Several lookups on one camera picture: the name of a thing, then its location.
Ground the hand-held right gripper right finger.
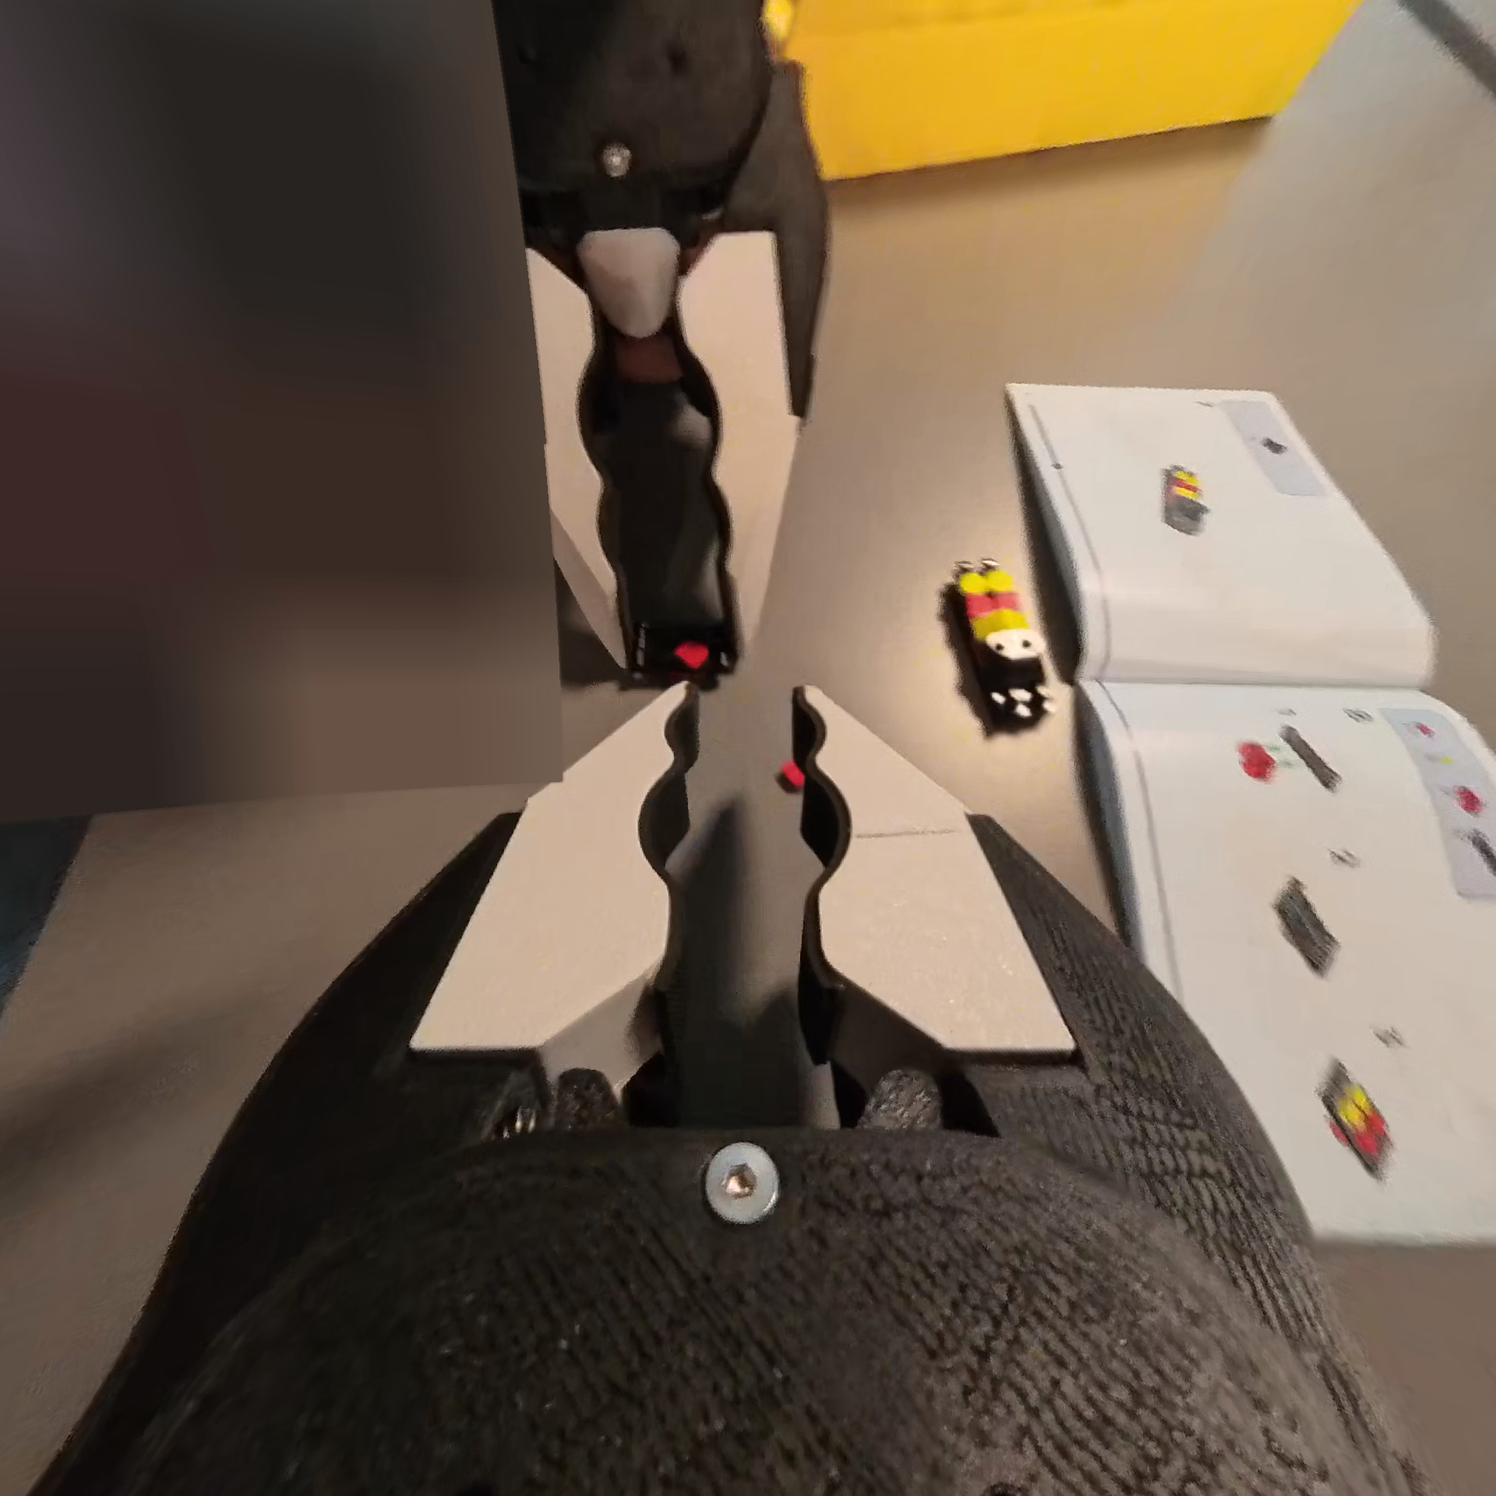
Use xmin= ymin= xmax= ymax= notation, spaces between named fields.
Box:
xmin=793 ymin=684 xmax=1080 ymax=1063

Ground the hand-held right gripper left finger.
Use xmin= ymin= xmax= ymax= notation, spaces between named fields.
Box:
xmin=410 ymin=680 xmax=704 ymax=1063

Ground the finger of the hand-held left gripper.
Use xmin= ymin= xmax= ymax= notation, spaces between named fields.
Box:
xmin=675 ymin=228 xmax=809 ymax=673
xmin=526 ymin=246 xmax=638 ymax=675

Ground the black lego plate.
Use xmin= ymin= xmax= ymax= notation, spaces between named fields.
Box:
xmin=629 ymin=616 xmax=741 ymax=682

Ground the black yellow red lego model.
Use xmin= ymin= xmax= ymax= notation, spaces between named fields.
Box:
xmin=942 ymin=559 xmax=1060 ymax=736

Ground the yellow plastic bin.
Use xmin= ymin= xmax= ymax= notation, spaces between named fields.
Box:
xmin=766 ymin=0 xmax=1366 ymax=182

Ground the white instruction booklet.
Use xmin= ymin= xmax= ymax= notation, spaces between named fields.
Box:
xmin=1005 ymin=381 xmax=1496 ymax=1247

